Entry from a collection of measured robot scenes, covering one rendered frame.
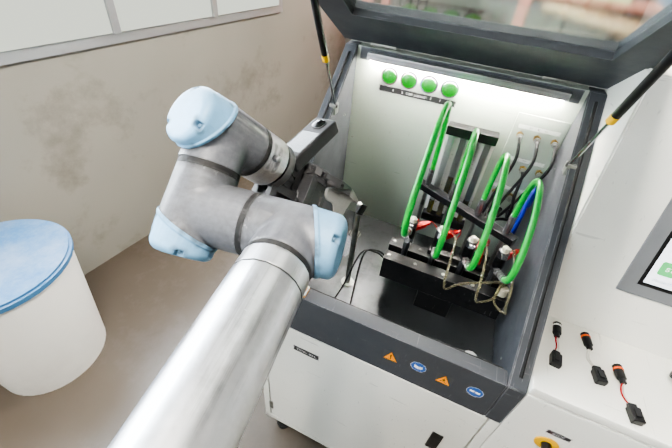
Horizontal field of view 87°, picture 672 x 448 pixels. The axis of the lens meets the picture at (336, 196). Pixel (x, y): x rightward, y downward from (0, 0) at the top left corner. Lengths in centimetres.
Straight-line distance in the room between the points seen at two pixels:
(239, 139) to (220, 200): 8
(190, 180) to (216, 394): 23
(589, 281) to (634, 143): 33
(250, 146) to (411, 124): 78
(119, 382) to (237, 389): 179
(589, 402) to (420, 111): 82
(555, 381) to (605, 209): 39
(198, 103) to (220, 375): 28
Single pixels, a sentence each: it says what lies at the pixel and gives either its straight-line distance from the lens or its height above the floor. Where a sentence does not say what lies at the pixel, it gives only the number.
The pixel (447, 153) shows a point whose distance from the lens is 115.
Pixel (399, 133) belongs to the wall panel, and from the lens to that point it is 119.
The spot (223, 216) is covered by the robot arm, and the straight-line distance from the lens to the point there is 40.
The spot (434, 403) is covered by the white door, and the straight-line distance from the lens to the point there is 111.
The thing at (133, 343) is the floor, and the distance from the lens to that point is 215.
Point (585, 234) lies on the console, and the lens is 100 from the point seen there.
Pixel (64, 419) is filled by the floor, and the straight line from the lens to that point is 208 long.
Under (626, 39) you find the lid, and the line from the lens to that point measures 90.
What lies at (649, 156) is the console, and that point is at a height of 140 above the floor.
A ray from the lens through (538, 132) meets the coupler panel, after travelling 114.
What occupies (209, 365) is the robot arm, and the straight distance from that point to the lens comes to 28.
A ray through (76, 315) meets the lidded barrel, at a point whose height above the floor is 34.
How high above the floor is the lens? 172
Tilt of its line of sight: 37 degrees down
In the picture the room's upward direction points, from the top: 6 degrees clockwise
